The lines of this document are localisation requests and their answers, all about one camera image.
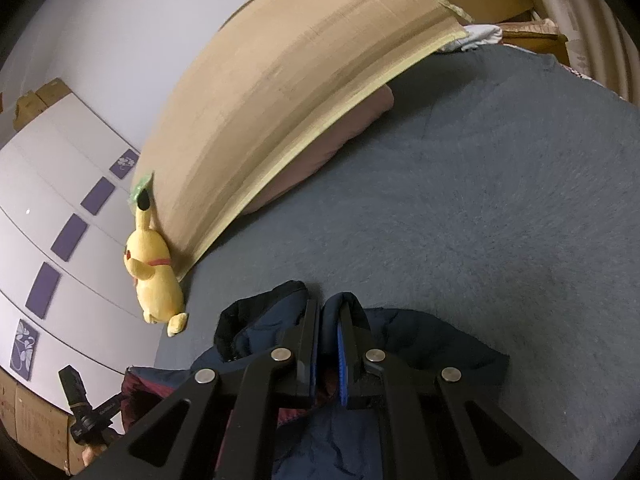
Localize green plastic wrapper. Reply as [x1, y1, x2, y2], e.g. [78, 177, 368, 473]
[127, 172, 155, 208]

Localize cardboard box atop wardrobe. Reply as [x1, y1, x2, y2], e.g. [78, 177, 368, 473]
[37, 79, 73, 106]
[12, 92, 46, 131]

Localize person's left hand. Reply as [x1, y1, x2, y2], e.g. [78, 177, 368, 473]
[82, 444, 110, 466]

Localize white wardrobe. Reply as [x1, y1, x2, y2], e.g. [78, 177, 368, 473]
[0, 77, 166, 461]

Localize white crumpled cloth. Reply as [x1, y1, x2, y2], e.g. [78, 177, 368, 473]
[440, 24, 503, 53]

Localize plain purple wardrobe panel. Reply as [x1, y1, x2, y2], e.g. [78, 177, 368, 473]
[81, 177, 115, 213]
[51, 214, 88, 262]

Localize navy blue zip jacket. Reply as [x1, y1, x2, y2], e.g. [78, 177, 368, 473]
[122, 280, 511, 480]

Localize grey bed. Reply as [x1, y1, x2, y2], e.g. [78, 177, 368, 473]
[152, 45, 640, 480]

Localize yellow plush toy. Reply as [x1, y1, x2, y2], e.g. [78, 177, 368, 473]
[122, 187, 190, 337]

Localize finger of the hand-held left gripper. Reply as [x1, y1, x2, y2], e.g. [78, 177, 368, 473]
[59, 366, 90, 413]

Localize wooden nightstand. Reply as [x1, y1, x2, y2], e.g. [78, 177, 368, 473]
[500, 19, 571, 68]

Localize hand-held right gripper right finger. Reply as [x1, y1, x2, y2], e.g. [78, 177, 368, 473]
[338, 294, 596, 480]

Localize brown wooden headboard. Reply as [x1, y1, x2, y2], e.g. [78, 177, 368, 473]
[220, 0, 281, 36]

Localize pink pillow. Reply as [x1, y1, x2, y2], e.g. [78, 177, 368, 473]
[245, 85, 393, 213]

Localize purple flowered wardrobe panel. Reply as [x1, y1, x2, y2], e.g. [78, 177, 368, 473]
[109, 149, 140, 179]

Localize cardboard boxes beside wardrobe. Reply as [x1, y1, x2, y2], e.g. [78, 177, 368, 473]
[0, 372, 76, 473]

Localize beige bamboo mat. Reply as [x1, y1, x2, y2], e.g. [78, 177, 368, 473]
[132, 0, 471, 281]

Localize beige striped curtain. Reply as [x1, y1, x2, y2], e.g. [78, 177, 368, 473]
[520, 0, 640, 101]

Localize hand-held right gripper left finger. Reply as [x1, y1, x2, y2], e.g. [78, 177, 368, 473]
[85, 299, 321, 480]

